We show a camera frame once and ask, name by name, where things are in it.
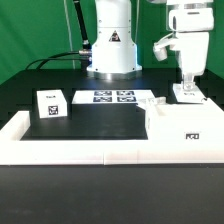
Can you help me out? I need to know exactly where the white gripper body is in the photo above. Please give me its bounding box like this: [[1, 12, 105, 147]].
[[176, 32, 209, 76]]

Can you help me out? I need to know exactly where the white cabinet door panel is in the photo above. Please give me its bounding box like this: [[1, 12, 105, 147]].
[[173, 83, 205, 103]]

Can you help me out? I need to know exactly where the white cabinet body box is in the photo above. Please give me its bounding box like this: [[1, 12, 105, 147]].
[[138, 97, 224, 143]]

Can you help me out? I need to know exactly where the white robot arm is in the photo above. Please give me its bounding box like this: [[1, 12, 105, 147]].
[[87, 0, 214, 90]]

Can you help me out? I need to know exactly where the white cabinet top block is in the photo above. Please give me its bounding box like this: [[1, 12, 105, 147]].
[[37, 90, 67, 118]]

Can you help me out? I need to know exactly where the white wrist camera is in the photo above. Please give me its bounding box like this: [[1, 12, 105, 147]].
[[153, 33, 176, 61]]

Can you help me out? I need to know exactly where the black cable bundle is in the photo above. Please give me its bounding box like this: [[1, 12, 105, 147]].
[[25, 49, 93, 70]]

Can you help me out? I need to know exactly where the black corrugated hose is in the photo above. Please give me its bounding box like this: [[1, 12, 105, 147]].
[[72, 0, 92, 51]]

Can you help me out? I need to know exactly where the white marker base plate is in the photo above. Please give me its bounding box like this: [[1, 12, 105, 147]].
[[72, 90, 154, 104]]

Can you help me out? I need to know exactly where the white U-shaped workspace frame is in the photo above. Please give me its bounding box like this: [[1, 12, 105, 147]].
[[0, 111, 224, 165]]

